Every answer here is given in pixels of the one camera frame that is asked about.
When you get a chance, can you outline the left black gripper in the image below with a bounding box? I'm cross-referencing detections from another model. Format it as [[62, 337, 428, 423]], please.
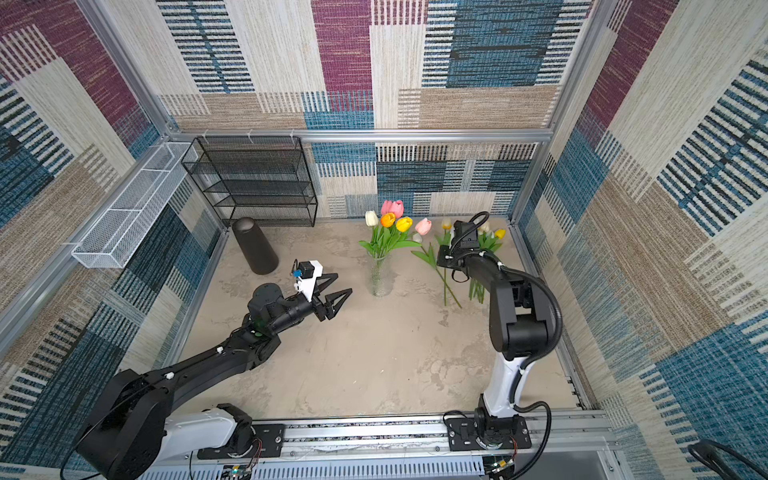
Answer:
[[268, 273, 350, 338]]

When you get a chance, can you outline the clear glass vase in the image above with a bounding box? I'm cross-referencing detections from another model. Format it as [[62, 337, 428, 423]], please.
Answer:
[[370, 256, 394, 297]]

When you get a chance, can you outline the tulip bunch yellow orange pink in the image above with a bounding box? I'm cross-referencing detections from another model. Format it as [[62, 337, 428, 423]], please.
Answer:
[[359, 214, 419, 258]]

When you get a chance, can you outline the pink tulip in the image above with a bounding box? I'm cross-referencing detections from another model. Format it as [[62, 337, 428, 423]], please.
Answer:
[[381, 200, 404, 219]]

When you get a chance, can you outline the white tulip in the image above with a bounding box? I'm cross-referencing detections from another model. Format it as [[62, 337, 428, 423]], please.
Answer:
[[365, 210, 379, 257]]

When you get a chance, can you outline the dark cylindrical vase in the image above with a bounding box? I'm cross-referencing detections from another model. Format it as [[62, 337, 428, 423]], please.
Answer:
[[232, 217, 279, 275]]

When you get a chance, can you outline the tulip bunch blue yellow white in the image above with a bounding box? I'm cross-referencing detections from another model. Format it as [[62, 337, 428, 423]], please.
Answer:
[[469, 224, 507, 304]]

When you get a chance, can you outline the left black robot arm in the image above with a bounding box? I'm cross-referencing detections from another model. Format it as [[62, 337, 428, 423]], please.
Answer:
[[71, 273, 353, 479]]

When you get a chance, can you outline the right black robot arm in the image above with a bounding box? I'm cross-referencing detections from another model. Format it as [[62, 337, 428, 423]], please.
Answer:
[[437, 212, 564, 449]]

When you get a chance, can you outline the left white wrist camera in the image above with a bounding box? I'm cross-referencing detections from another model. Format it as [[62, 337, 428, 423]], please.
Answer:
[[292, 260, 323, 301]]

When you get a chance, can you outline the aluminium frame crossbar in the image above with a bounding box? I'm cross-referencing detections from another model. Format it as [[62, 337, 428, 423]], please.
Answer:
[[168, 129, 554, 143]]

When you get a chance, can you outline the black wire shelf rack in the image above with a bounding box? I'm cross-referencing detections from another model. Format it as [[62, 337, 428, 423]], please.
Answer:
[[181, 136, 318, 227]]

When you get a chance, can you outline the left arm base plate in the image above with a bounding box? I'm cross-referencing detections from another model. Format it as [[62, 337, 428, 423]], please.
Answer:
[[196, 424, 286, 460]]

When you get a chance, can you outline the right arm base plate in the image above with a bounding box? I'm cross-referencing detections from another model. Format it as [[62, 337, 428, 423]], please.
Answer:
[[443, 415, 532, 451]]

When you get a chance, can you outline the white wire mesh basket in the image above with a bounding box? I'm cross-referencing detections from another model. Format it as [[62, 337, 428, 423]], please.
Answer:
[[72, 142, 189, 269]]

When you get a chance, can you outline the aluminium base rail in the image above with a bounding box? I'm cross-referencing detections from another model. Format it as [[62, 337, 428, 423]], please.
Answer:
[[142, 410, 632, 479]]

